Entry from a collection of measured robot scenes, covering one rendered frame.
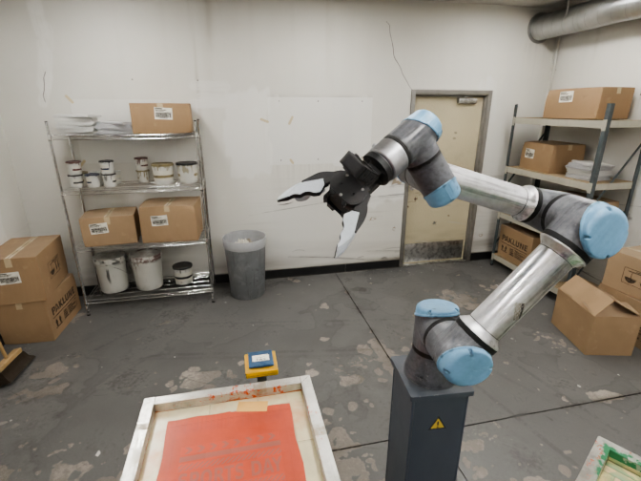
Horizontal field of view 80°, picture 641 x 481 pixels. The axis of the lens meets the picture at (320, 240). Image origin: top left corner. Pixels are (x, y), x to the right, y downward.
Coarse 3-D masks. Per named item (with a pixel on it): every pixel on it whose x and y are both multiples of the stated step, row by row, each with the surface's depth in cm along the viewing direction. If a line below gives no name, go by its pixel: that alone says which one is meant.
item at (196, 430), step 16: (208, 416) 130; (224, 416) 130; (176, 432) 124; (192, 432) 124; (208, 432) 124; (224, 432) 124; (176, 448) 118; (160, 464) 113; (176, 464) 113; (160, 480) 108
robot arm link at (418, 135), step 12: (408, 120) 75; (420, 120) 75; (432, 120) 75; (396, 132) 74; (408, 132) 74; (420, 132) 74; (432, 132) 75; (408, 144) 73; (420, 144) 74; (432, 144) 75; (408, 156) 74; (420, 156) 75; (432, 156) 76
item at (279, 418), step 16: (240, 416) 130; (256, 416) 130; (272, 416) 130; (288, 416) 130; (240, 432) 124; (256, 432) 124; (288, 432) 124; (288, 448) 118; (288, 464) 113; (288, 480) 108; (304, 480) 108
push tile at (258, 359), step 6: (252, 354) 161; (258, 354) 161; (264, 354) 161; (270, 354) 161; (252, 360) 157; (258, 360) 157; (264, 360) 157; (270, 360) 157; (252, 366) 153; (258, 366) 154
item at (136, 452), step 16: (256, 384) 140; (272, 384) 140; (288, 384) 140; (304, 384) 140; (144, 400) 133; (160, 400) 133; (176, 400) 133; (192, 400) 133; (208, 400) 135; (224, 400) 136; (304, 400) 135; (144, 416) 126; (320, 416) 126; (144, 432) 119; (320, 432) 119; (144, 448) 116; (320, 448) 114; (128, 464) 109; (320, 464) 111; (128, 480) 104; (336, 480) 104
